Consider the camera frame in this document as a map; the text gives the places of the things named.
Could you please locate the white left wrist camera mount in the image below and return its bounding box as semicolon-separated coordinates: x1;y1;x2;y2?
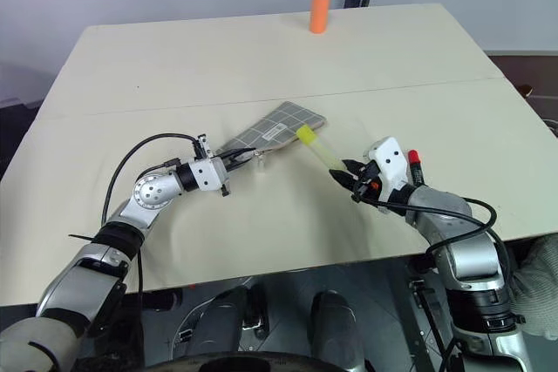
191;132;227;193

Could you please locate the metal table frame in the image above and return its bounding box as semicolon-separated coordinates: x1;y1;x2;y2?
405;258;464;372

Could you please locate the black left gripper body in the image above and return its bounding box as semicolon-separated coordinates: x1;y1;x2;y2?
215;154;233;198

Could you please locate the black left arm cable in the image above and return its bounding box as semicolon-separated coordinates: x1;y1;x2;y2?
100;133;200;227

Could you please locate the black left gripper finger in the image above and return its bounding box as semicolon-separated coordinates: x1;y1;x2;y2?
216;147;257;163
225;153;255;172

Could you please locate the grey grid pouch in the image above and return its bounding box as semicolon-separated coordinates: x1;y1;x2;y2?
216;100;329;159

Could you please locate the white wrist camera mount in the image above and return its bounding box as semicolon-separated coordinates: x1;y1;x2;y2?
367;136;414;193
191;132;227;193

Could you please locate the orange foam cylinder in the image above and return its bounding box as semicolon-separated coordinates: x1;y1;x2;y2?
309;0;332;36

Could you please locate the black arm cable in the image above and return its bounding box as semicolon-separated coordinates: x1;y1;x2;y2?
100;133;200;227
355;195;516;319

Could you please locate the black round disc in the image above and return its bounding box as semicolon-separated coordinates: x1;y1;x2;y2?
142;350;350;372

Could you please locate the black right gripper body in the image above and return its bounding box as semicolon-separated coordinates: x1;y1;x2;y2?
350;161;385;208

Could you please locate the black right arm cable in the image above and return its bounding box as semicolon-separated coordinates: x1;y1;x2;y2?
355;195;516;319

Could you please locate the yellow highlighter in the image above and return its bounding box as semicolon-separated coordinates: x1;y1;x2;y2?
295;124;346;171

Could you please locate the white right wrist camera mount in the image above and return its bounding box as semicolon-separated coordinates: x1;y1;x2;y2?
367;136;414;193

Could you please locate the white mesh fabric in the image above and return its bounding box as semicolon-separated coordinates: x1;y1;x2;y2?
507;233;558;342

